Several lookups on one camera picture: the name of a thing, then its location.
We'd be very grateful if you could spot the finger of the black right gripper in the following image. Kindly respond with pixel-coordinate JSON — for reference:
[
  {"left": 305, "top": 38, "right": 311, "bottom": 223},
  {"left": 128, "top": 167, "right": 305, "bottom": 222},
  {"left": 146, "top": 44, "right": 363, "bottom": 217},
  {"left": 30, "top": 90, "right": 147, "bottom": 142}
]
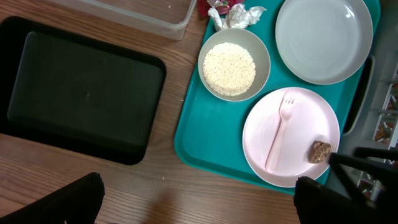
[
  {"left": 328, "top": 153, "right": 397, "bottom": 203},
  {"left": 354, "top": 147, "right": 398, "bottom": 161}
]

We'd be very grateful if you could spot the black plastic bin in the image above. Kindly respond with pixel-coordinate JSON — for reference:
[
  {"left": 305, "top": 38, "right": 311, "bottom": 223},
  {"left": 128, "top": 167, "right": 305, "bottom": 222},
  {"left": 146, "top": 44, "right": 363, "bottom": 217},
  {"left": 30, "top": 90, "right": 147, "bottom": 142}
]
[{"left": 1, "top": 16, "right": 167, "bottom": 165}]

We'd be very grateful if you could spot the grey bowl of rice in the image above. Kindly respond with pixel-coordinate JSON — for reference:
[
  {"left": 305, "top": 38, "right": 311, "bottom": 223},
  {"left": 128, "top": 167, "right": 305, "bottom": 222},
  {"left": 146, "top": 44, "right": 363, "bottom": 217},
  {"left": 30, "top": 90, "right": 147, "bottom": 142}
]
[{"left": 198, "top": 29, "right": 271, "bottom": 102}]

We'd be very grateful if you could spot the grey dishwasher rack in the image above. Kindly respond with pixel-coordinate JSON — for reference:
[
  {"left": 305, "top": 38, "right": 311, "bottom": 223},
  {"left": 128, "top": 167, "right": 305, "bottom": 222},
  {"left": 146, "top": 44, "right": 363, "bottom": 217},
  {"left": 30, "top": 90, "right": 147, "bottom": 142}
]
[{"left": 326, "top": 0, "right": 398, "bottom": 203}]

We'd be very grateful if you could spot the clear plastic bin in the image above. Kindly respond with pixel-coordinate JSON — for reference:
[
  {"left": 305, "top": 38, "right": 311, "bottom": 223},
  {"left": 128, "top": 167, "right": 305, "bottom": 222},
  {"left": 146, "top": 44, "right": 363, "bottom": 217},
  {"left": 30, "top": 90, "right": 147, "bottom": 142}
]
[{"left": 52, "top": 0, "right": 197, "bottom": 40}]

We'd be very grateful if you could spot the teal plastic tray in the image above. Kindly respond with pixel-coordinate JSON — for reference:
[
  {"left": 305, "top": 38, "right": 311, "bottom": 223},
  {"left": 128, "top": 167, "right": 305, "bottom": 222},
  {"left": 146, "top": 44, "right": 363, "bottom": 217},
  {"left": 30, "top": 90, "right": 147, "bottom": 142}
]
[{"left": 174, "top": 0, "right": 362, "bottom": 195}]

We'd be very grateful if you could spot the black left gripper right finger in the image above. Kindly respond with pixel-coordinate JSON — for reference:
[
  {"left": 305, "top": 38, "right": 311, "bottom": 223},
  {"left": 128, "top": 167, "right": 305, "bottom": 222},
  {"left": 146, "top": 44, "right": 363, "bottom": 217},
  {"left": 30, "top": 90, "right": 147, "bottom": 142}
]
[{"left": 294, "top": 177, "right": 397, "bottom": 224}]

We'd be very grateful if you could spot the grey round plate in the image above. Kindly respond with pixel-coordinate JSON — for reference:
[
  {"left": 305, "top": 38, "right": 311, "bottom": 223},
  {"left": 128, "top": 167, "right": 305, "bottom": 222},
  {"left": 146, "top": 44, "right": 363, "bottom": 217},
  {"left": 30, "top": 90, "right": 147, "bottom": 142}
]
[{"left": 275, "top": 0, "right": 373, "bottom": 85}]

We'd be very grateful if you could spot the crumpled white wrapper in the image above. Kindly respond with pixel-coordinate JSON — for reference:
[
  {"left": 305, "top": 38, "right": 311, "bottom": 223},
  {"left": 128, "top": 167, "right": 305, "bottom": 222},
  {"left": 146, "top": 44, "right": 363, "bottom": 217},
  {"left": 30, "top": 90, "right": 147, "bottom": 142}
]
[{"left": 208, "top": 3, "right": 267, "bottom": 31}]

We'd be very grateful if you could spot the brown food scrap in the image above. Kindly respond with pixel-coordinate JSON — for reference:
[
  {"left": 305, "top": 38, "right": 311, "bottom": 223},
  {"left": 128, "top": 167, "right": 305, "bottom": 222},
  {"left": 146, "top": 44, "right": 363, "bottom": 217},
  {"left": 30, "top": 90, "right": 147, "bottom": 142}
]
[{"left": 308, "top": 141, "right": 331, "bottom": 164}]

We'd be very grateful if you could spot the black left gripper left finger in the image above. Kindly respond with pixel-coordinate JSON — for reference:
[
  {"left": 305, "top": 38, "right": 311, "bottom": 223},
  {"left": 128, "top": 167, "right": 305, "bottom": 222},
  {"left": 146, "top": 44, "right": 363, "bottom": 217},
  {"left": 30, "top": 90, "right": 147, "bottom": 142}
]
[{"left": 1, "top": 172, "right": 105, "bottom": 224}]

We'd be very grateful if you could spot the pink round plate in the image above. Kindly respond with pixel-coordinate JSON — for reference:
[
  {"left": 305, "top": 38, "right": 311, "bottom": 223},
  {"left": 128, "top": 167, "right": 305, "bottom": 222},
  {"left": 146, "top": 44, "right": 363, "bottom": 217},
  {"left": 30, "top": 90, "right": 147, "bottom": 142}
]
[{"left": 243, "top": 87, "right": 341, "bottom": 188}]

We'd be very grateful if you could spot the pink plastic fork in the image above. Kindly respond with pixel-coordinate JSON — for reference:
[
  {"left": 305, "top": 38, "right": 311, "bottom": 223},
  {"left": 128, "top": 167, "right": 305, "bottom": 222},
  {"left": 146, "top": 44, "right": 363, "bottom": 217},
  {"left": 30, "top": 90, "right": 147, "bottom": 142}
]
[{"left": 265, "top": 90, "right": 296, "bottom": 173}]

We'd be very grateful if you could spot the red candy wrapper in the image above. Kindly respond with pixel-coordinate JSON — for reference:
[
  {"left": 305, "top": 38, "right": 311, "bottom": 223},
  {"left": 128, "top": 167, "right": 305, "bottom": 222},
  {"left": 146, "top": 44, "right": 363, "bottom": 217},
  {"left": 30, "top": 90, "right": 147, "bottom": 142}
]
[{"left": 198, "top": 0, "right": 244, "bottom": 17}]

